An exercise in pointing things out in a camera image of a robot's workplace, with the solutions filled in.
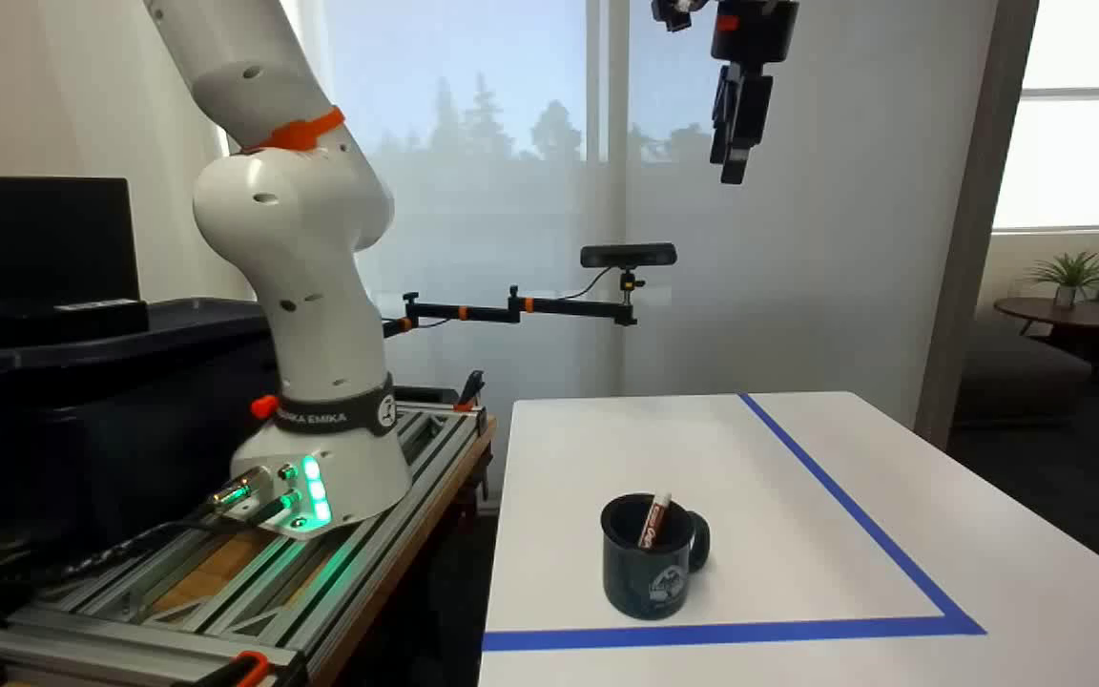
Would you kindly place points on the long blue tape line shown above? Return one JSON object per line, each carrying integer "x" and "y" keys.
{"x": 856, "y": 515}

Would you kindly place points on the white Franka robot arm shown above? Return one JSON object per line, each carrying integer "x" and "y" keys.
{"x": 295, "y": 230}

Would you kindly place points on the black computer monitor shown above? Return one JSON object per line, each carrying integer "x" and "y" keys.
{"x": 35, "y": 240}

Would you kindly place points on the black desk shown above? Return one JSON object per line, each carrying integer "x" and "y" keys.
{"x": 130, "y": 405}

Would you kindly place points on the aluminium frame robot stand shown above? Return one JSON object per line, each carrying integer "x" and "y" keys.
{"x": 192, "y": 584}

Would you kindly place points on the black stereo camera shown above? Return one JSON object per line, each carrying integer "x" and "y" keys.
{"x": 626, "y": 251}

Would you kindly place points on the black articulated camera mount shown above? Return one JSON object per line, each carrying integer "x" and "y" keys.
{"x": 513, "y": 306}

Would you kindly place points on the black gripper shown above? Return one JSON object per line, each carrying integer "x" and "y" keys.
{"x": 756, "y": 29}

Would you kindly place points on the dark blue mug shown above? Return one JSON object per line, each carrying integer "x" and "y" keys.
{"x": 652, "y": 575}

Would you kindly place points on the black flat box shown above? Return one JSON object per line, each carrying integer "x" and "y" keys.
{"x": 58, "y": 319}

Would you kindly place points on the round wooden table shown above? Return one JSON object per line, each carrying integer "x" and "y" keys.
{"x": 1084, "y": 310}

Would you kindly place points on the grey couch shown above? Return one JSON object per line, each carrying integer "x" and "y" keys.
{"x": 1019, "y": 375}

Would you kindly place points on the small green potted plant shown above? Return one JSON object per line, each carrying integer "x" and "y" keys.
{"x": 1069, "y": 272}

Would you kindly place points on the brown Expo marker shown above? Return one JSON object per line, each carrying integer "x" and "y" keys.
{"x": 655, "y": 521}

